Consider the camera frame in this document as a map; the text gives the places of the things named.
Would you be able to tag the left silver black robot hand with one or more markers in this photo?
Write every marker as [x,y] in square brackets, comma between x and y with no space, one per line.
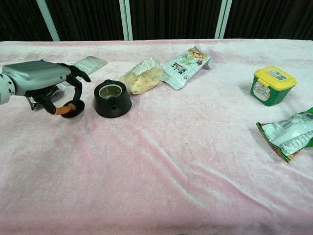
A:
[36,76]

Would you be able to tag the black round teapot lid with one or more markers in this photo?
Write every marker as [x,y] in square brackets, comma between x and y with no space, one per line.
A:
[76,110]

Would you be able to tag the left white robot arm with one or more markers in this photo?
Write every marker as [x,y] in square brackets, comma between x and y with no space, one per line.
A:
[4,89]

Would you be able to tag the black teapot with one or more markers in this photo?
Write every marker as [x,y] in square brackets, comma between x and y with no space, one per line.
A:
[112,99]

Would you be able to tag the green tub with yellow lid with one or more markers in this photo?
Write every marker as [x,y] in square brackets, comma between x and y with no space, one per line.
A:
[271,85]

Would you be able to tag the black shiny snack wrapper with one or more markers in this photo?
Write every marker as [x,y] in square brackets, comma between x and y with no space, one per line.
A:
[34,101]

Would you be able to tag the clear bag of yellow snacks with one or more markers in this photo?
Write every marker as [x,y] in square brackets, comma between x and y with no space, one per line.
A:
[143,78]

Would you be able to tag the pink plush tablecloth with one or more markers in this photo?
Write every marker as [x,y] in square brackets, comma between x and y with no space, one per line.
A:
[156,159]

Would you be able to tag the white green snack packet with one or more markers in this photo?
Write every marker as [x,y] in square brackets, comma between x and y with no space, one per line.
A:
[184,68]

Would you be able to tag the green silver crumpled snack bag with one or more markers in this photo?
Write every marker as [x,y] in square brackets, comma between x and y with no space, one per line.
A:
[288,137]

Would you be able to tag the white slanted frame post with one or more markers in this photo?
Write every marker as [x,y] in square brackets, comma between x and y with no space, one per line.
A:
[48,19]
[223,18]

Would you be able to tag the white vertical frame post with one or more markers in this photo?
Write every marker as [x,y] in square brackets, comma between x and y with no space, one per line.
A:
[126,19]

